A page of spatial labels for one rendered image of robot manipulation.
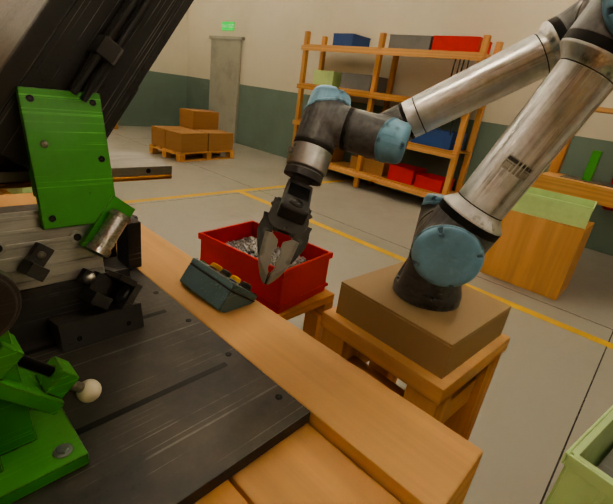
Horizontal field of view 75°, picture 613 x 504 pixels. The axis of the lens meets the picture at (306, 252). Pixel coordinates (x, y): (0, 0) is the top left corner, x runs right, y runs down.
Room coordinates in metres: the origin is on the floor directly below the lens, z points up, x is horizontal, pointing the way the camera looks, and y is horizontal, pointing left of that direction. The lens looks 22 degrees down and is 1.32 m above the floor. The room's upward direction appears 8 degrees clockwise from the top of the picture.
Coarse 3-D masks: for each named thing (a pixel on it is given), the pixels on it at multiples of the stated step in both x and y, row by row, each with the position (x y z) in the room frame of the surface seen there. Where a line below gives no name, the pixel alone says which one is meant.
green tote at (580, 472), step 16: (608, 416) 0.45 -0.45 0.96; (592, 432) 0.42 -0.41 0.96; (608, 432) 0.47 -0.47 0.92; (576, 448) 0.39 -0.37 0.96; (592, 448) 0.42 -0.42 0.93; (608, 448) 0.53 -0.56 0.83; (576, 464) 0.37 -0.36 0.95; (592, 464) 0.36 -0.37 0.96; (560, 480) 0.37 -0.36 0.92; (576, 480) 0.36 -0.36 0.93; (592, 480) 0.35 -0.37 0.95; (608, 480) 0.34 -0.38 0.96; (560, 496) 0.37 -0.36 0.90; (576, 496) 0.36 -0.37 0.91; (592, 496) 0.35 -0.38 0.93; (608, 496) 0.34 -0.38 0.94
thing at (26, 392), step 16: (0, 352) 0.30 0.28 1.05; (16, 352) 0.31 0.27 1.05; (0, 368) 0.30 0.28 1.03; (32, 368) 0.34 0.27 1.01; (48, 368) 0.35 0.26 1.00; (64, 368) 0.35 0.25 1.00; (0, 384) 0.30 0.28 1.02; (16, 384) 0.31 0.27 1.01; (32, 384) 0.33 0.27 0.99; (48, 384) 0.34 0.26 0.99; (64, 384) 0.34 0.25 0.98; (16, 400) 0.30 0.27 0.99; (32, 400) 0.31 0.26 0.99; (48, 400) 0.33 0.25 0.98
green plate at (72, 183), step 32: (32, 96) 0.61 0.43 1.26; (64, 96) 0.64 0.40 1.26; (96, 96) 0.68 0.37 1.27; (32, 128) 0.59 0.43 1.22; (64, 128) 0.63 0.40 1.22; (96, 128) 0.66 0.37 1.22; (32, 160) 0.58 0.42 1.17; (64, 160) 0.61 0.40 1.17; (96, 160) 0.65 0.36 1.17; (64, 192) 0.60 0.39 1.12; (96, 192) 0.63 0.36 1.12; (64, 224) 0.58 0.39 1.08
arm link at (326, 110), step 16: (320, 96) 0.74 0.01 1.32; (336, 96) 0.74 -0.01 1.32; (304, 112) 0.75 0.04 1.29; (320, 112) 0.73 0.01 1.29; (336, 112) 0.72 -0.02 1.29; (304, 128) 0.72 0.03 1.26; (320, 128) 0.71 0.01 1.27; (336, 128) 0.71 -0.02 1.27; (320, 144) 0.71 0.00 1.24; (336, 144) 0.73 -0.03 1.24
